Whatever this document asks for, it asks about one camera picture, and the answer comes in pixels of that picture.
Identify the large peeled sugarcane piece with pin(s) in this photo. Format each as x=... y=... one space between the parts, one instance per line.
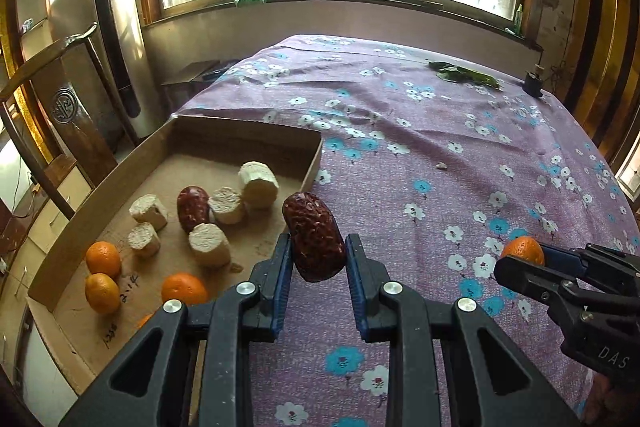
x=257 y=185

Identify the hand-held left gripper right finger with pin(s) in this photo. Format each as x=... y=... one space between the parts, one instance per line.
x=356 y=292

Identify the round red jujube date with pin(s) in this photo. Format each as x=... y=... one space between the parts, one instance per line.
x=192 y=209

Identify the small dark corked jar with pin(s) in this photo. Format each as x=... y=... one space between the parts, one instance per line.
x=532 y=83

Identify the green leafy vegetable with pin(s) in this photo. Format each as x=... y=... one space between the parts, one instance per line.
x=465 y=75

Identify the tower air conditioner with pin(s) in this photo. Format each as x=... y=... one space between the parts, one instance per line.
x=117 y=32

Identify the orange mandarin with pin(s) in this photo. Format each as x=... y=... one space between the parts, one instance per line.
x=184 y=289
x=145 y=320
x=102 y=293
x=522 y=251
x=103 y=259

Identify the wooden chair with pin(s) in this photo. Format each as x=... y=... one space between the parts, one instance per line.
x=75 y=117

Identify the long red jujube date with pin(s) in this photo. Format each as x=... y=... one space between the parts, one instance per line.
x=312 y=237

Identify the purple floral tablecloth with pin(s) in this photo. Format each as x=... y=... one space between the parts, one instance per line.
x=450 y=147

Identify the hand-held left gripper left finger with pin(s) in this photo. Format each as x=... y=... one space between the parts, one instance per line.
x=282 y=292

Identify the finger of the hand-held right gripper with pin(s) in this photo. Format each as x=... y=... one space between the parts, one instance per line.
x=565 y=258
x=525 y=279

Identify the brown cardboard box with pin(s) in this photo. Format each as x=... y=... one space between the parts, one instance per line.
x=125 y=187

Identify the green bottle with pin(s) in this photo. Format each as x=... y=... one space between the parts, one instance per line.
x=518 y=18

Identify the wooden cabinet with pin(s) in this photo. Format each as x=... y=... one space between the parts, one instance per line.
x=25 y=7

